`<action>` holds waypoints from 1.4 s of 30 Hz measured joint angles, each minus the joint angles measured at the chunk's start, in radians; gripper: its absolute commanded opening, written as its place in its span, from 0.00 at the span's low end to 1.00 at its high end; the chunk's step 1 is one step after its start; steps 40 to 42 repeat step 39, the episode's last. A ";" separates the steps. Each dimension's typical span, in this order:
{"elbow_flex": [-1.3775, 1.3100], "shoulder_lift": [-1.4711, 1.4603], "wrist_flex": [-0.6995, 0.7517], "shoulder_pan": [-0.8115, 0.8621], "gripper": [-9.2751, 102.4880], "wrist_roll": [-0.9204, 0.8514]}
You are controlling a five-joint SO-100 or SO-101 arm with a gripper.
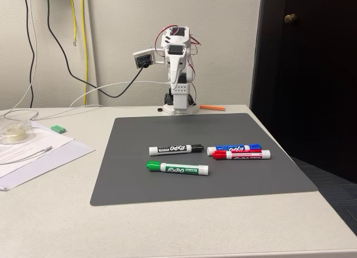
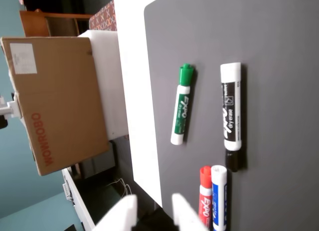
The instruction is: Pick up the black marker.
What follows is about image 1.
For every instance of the white camera module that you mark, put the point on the white camera module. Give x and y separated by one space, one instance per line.
143 58

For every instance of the clear tape dispenser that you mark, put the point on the clear tape dispenser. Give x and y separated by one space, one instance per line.
14 134

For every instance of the red Expo marker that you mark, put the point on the red Expo marker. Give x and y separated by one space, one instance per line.
245 155

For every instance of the black Expo marker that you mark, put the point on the black Expo marker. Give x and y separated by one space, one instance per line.
173 148

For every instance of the pale lavender folder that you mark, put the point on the pale lavender folder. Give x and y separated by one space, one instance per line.
64 155

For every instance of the green Expo marker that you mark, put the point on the green Expo marker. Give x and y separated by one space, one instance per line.
181 169

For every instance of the small green block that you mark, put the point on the small green block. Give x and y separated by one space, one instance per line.
58 129

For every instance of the orange flat stick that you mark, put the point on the orange flat stick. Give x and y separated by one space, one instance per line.
212 107

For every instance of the brass door knob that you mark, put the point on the brass door knob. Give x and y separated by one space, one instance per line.
290 18

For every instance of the white paper sheet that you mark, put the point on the white paper sheet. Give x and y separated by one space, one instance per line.
47 139

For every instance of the blue Expo marker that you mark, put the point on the blue Expo marker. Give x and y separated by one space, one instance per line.
253 146

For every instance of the grey mat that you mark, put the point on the grey mat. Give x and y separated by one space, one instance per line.
223 182

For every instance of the dark door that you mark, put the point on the dark door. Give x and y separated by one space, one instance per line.
320 74

